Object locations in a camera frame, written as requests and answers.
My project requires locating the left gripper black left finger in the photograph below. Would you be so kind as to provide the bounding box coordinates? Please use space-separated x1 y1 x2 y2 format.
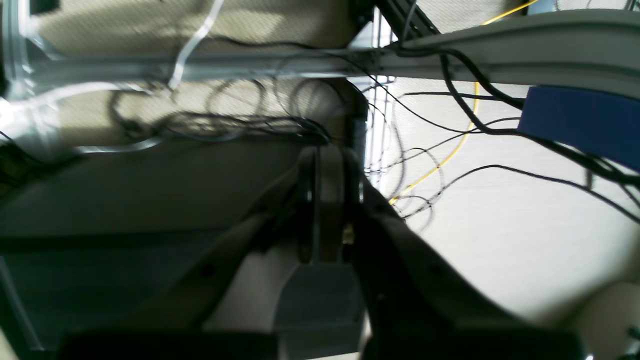
57 147 316 360

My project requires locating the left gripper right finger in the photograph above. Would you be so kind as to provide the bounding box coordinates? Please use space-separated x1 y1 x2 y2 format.
320 145 588 360

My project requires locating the yellow cable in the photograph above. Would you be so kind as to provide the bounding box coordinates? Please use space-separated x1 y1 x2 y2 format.
389 0 541 205

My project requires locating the black floor cables bundle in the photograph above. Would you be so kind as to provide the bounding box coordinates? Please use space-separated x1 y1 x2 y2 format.
107 35 333 148

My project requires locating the blue box on frame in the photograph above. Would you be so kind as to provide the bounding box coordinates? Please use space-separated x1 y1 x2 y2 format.
517 86 640 172

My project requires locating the aluminium frame base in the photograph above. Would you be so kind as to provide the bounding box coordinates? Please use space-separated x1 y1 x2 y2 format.
2 0 639 99

